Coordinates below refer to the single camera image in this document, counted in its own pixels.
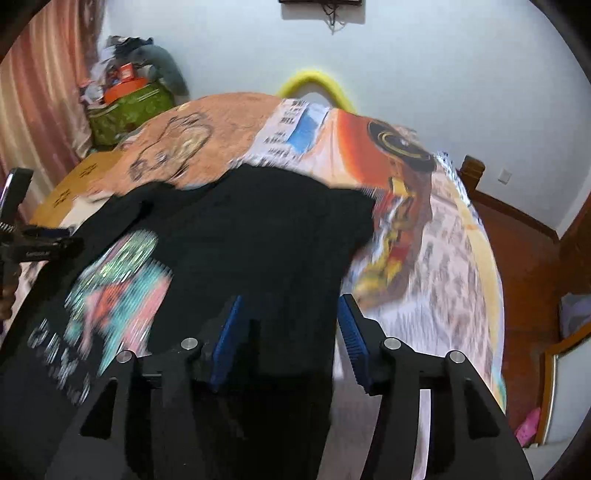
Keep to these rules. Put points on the person's left hand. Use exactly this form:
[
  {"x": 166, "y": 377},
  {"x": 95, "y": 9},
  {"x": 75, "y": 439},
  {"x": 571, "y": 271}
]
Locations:
[{"x": 6, "y": 295}]

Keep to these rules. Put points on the black printed t-shirt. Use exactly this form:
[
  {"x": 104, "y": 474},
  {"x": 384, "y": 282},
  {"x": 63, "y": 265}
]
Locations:
[{"x": 258, "y": 240}]

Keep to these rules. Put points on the printed blanket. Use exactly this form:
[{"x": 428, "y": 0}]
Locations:
[{"x": 425, "y": 258}]

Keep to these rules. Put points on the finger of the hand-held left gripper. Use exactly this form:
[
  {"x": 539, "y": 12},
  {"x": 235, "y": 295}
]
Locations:
[{"x": 51, "y": 248}]

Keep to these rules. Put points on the grey purple cloth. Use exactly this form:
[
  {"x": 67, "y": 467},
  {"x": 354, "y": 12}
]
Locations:
[{"x": 575, "y": 314}]

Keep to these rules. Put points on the yellow foam tube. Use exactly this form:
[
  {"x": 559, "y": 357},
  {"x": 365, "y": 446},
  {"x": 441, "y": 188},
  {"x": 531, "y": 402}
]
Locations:
[{"x": 318, "y": 79}]

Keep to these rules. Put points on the white wall socket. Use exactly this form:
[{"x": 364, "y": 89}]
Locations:
[{"x": 505, "y": 176}]

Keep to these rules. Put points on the dark wall fixture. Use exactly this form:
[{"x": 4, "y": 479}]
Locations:
[{"x": 318, "y": 2}]

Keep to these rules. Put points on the orange box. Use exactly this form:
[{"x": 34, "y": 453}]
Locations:
[{"x": 122, "y": 91}]

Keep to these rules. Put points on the pink packet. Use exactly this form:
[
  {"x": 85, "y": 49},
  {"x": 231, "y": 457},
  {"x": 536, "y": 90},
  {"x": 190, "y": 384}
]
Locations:
[{"x": 528, "y": 427}]

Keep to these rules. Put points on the pile of papers and clothes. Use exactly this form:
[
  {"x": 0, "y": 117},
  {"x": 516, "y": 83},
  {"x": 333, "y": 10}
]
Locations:
[{"x": 99, "y": 69}]

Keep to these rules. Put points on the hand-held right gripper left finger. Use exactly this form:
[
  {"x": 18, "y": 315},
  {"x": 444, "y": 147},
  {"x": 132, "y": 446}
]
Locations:
[{"x": 227, "y": 344}]

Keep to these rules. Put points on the wooden bed frame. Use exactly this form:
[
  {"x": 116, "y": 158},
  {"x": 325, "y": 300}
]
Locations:
[{"x": 475, "y": 177}]

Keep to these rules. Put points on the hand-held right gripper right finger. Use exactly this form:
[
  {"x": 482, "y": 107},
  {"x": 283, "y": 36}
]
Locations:
[{"x": 353, "y": 344}]

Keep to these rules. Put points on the wooden door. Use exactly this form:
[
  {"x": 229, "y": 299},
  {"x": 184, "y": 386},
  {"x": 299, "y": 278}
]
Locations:
[{"x": 577, "y": 240}]

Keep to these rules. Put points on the pink striped curtain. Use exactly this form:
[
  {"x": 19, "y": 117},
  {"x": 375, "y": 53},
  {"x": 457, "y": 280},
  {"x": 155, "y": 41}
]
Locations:
[{"x": 41, "y": 92}]

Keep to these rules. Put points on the green patterned bag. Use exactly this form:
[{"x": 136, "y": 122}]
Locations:
[{"x": 124, "y": 115}]

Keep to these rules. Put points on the small red box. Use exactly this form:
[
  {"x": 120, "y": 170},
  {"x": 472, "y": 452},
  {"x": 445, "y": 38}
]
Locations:
[{"x": 126, "y": 73}]

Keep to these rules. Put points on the wooden chair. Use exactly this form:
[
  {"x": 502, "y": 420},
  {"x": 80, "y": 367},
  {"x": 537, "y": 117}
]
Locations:
[{"x": 551, "y": 383}]

